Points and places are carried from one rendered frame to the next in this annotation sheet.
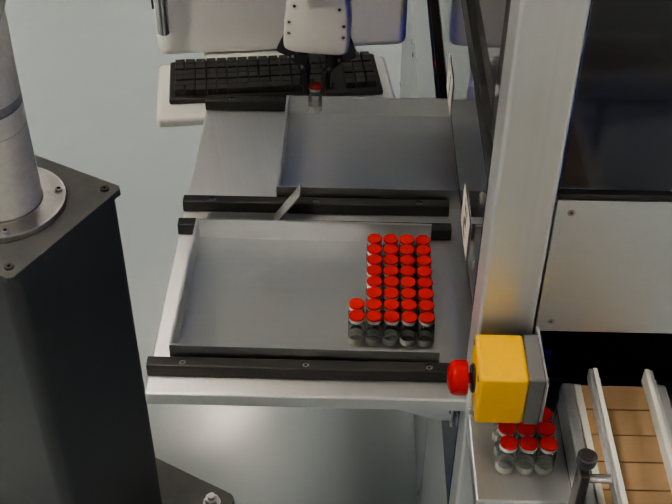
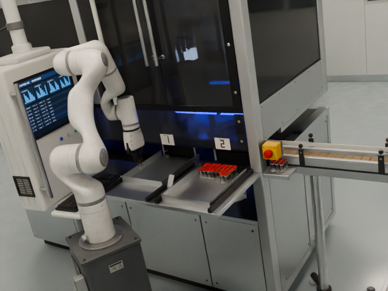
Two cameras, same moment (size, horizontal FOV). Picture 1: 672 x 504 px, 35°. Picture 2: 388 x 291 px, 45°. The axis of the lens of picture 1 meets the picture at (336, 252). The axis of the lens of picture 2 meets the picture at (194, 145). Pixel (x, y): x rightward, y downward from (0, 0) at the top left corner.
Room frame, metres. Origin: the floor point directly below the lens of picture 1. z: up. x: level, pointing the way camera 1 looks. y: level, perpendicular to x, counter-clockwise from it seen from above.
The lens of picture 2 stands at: (-0.06, 1.65, 1.85)
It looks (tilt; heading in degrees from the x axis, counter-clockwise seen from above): 21 degrees down; 306
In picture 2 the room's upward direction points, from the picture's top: 10 degrees counter-clockwise
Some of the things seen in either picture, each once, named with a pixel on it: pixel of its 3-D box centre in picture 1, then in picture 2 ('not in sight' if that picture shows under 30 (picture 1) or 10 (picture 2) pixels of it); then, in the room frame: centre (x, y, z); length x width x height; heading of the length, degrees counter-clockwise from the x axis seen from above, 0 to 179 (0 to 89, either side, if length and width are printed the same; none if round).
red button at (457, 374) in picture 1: (464, 377); (268, 153); (0.82, -0.14, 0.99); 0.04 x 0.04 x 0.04; 89
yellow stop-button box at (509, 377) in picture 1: (504, 378); (272, 149); (0.82, -0.19, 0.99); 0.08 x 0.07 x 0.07; 89
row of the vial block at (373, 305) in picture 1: (373, 287); (214, 175); (1.07, -0.05, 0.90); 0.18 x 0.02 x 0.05; 179
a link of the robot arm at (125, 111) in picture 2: not in sight; (126, 109); (1.46, 0.03, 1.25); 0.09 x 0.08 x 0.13; 20
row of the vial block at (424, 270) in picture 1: (423, 288); (221, 168); (1.07, -0.12, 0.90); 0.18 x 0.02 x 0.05; 179
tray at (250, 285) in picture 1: (309, 290); (205, 184); (1.07, 0.04, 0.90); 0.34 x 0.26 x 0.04; 89
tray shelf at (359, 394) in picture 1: (342, 227); (181, 181); (1.24, -0.01, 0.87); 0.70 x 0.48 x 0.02; 179
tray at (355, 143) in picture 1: (387, 149); (161, 167); (1.41, -0.08, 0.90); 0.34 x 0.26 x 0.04; 89
